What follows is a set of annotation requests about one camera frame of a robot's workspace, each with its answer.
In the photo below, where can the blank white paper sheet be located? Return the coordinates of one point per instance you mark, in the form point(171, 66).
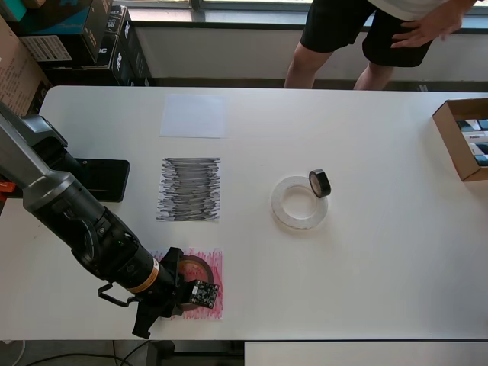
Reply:
point(192, 116)

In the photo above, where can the large GX760A cardboard box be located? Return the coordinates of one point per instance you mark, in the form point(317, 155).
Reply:
point(15, 76)

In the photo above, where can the black scribbled paper sheet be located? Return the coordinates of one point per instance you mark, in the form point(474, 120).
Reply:
point(190, 190)

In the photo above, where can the small white printed box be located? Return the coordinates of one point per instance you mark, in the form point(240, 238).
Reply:
point(474, 137)

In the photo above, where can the black electrical tape roll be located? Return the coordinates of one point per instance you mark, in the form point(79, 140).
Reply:
point(322, 185)

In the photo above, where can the dark table leg frame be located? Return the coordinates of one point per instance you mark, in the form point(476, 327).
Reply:
point(160, 354)

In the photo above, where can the open cardboard tray box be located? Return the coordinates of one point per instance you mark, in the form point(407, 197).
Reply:
point(450, 145)

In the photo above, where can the teal and dark box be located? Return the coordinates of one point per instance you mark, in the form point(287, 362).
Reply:
point(57, 19)

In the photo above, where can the orange clamp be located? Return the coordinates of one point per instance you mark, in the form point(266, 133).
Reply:
point(7, 187)

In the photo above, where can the large black carton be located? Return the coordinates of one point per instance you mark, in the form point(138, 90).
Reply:
point(131, 57)

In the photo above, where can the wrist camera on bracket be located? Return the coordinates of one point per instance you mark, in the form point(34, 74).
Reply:
point(204, 293)

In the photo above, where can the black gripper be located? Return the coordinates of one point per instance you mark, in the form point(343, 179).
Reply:
point(167, 297)

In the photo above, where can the red scribbled paper sheet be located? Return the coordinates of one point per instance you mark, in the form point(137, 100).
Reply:
point(217, 267)

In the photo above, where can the black box white lettering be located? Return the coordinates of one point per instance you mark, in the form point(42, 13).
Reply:
point(106, 34)

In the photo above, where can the person left forearm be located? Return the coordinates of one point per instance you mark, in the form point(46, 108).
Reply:
point(457, 7)

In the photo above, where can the person in black shorts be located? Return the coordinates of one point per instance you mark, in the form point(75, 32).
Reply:
point(328, 26)

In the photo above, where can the person left hand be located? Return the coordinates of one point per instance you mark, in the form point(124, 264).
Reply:
point(434, 28)

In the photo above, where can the red double-sided tape roll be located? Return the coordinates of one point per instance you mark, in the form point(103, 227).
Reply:
point(202, 262)

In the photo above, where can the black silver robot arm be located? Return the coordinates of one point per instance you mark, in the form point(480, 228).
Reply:
point(57, 198)

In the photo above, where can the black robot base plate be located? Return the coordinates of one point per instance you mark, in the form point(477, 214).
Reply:
point(110, 179)

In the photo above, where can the large white tape roll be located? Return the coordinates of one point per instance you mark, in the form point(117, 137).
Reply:
point(297, 225)

